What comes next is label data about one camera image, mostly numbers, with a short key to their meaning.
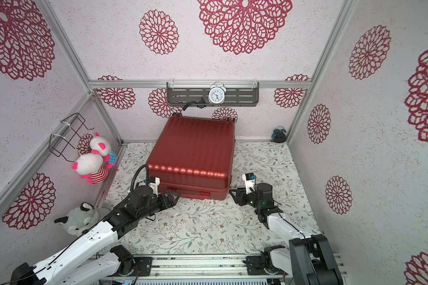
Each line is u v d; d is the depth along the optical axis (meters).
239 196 0.76
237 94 0.93
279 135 1.17
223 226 0.85
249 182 0.77
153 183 0.71
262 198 0.68
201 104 0.92
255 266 0.73
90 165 0.85
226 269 0.73
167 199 0.69
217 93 0.90
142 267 0.74
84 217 0.68
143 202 0.59
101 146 0.92
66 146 0.76
